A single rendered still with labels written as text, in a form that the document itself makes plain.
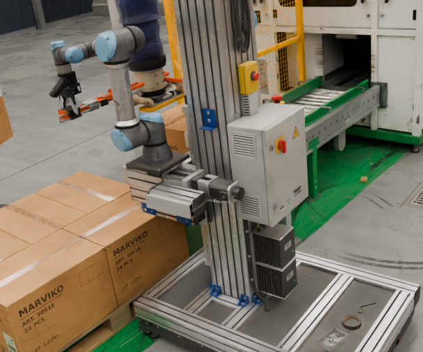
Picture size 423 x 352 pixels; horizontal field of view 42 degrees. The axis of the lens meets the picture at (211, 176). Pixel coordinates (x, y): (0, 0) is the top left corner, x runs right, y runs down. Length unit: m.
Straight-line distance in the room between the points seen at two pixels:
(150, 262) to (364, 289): 1.21
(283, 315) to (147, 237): 0.90
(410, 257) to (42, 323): 2.22
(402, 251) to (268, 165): 1.60
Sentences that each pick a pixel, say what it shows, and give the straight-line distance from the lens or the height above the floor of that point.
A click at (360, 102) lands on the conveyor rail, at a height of 0.55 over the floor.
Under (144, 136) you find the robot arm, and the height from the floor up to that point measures 1.20.
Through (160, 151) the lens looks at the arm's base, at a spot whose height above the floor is 1.10.
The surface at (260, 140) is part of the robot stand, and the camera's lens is 2.39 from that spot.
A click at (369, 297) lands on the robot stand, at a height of 0.21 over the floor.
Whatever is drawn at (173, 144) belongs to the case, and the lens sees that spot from 3.40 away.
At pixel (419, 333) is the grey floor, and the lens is 3.18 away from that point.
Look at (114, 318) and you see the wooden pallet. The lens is 3.28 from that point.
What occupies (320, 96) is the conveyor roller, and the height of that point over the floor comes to 0.55.
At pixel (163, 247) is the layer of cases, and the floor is 0.32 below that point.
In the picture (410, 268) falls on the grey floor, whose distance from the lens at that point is 3.65.
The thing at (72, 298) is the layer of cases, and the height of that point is 0.37.
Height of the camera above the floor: 2.05
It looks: 24 degrees down
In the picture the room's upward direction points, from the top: 7 degrees counter-clockwise
